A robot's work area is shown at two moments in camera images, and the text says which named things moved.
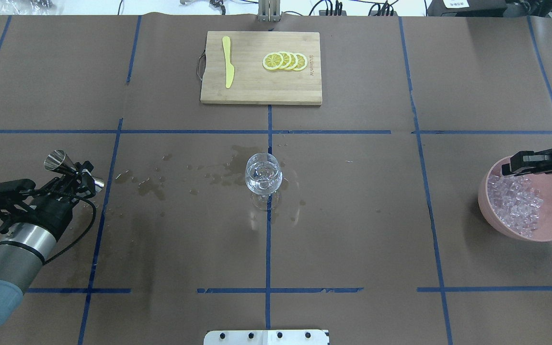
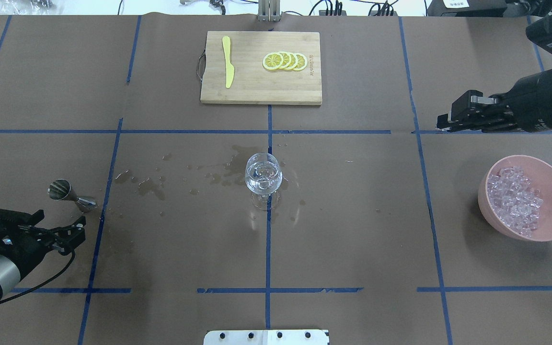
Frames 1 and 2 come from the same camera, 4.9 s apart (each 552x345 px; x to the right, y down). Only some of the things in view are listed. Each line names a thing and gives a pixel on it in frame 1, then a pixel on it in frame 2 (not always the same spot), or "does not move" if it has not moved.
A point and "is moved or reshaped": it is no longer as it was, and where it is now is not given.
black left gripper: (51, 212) -> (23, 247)
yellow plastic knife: (229, 68) does not move
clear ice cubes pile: (516, 203) does not move
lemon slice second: (287, 58) does not move
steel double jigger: (57, 160) is moved or reshaped
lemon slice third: (294, 61) does not move
